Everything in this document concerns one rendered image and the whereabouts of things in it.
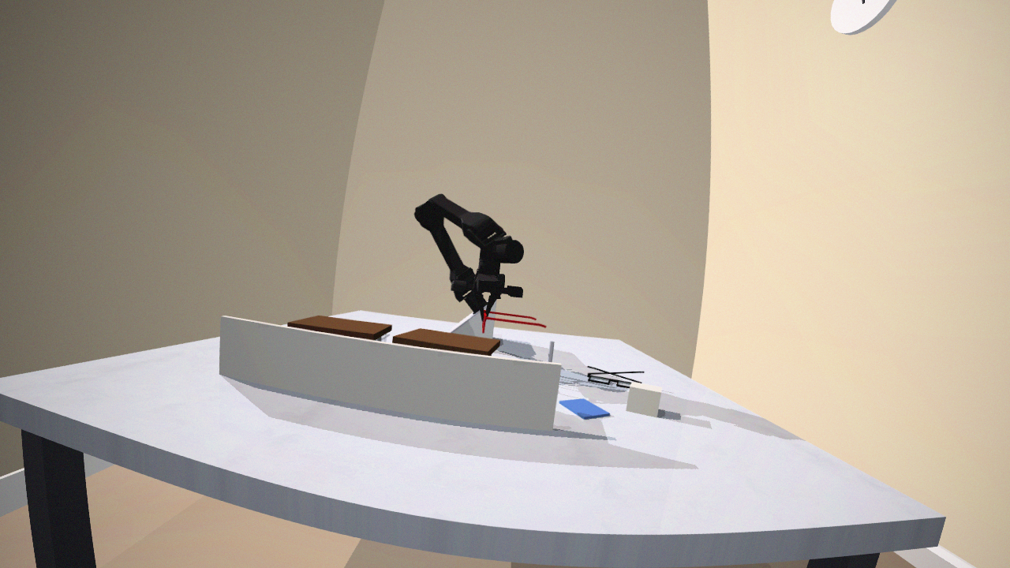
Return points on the black glasses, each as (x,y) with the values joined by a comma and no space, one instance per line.
(602,380)

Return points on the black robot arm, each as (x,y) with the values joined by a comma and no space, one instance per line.
(477,228)

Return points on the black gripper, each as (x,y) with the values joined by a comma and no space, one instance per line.
(488,268)

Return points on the grey curved panel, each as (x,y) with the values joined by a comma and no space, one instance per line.
(416,380)

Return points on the blue flat rectangular pad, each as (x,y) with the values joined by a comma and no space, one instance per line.
(584,408)

